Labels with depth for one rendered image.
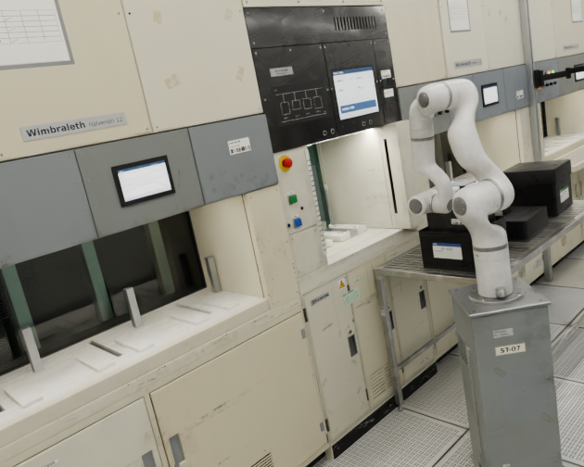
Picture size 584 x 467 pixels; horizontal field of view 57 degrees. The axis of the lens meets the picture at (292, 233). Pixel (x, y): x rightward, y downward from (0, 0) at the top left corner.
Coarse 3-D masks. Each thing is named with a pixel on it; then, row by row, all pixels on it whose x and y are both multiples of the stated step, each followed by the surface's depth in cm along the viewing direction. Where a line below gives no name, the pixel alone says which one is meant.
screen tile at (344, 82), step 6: (336, 78) 235; (342, 78) 238; (348, 78) 240; (336, 84) 235; (342, 84) 238; (348, 84) 240; (354, 84) 243; (354, 90) 243; (342, 96) 238; (348, 96) 241; (354, 96) 244; (342, 102) 238
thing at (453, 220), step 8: (456, 184) 228; (464, 184) 225; (432, 216) 234; (440, 216) 231; (448, 216) 228; (488, 216) 230; (432, 224) 235; (440, 224) 232; (448, 224) 229; (456, 224) 226; (448, 232) 230; (456, 232) 227; (464, 232) 224
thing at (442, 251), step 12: (504, 216) 234; (504, 228) 234; (420, 240) 237; (432, 240) 233; (444, 240) 228; (456, 240) 224; (468, 240) 220; (432, 252) 234; (444, 252) 230; (456, 252) 225; (468, 252) 221; (432, 264) 236; (444, 264) 232; (456, 264) 227; (468, 264) 223
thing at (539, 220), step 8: (512, 208) 272; (520, 208) 269; (528, 208) 266; (536, 208) 263; (544, 208) 262; (512, 216) 258; (520, 216) 255; (528, 216) 253; (536, 216) 255; (544, 216) 262; (512, 224) 250; (520, 224) 248; (528, 224) 249; (536, 224) 255; (544, 224) 263; (512, 232) 252; (520, 232) 249; (528, 232) 249; (536, 232) 255; (512, 240) 253; (520, 240) 250; (528, 240) 248
